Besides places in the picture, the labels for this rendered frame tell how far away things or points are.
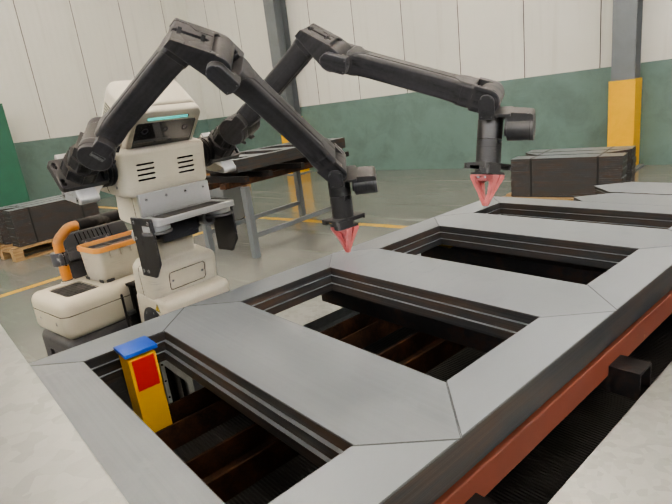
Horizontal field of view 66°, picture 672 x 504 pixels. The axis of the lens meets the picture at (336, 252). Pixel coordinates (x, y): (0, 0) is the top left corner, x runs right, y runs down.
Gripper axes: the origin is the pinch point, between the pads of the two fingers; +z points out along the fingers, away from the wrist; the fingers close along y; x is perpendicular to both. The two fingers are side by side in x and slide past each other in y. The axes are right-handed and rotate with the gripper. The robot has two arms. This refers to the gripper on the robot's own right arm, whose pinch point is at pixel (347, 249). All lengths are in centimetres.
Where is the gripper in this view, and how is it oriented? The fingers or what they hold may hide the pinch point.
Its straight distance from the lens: 138.1
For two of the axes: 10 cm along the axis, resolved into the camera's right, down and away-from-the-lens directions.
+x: -6.5, -1.3, 7.5
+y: 7.5, -2.8, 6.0
